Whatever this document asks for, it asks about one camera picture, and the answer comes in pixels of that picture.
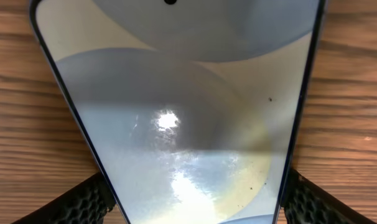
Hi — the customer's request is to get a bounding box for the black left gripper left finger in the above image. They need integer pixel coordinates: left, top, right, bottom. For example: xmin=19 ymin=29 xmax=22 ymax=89
xmin=12 ymin=173 xmax=116 ymax=224

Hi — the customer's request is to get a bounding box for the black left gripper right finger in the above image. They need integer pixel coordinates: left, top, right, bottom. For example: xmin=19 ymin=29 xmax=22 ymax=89
xmin=281 ymin=169 xmax=376 ymax=224

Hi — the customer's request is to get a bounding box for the Samsung Galaxy smartphone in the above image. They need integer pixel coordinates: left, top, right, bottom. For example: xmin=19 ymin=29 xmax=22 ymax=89
xmin=29 ymin=0 xmax=327 ymax=223

